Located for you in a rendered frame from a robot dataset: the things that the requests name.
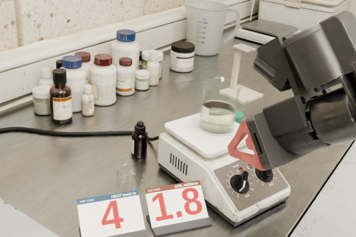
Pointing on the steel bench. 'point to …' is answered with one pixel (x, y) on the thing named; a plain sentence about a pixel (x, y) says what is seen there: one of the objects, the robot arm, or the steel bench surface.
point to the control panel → (264, 192)
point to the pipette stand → (251, 95)
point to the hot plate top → (215, 144)
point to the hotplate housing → (210, 178)
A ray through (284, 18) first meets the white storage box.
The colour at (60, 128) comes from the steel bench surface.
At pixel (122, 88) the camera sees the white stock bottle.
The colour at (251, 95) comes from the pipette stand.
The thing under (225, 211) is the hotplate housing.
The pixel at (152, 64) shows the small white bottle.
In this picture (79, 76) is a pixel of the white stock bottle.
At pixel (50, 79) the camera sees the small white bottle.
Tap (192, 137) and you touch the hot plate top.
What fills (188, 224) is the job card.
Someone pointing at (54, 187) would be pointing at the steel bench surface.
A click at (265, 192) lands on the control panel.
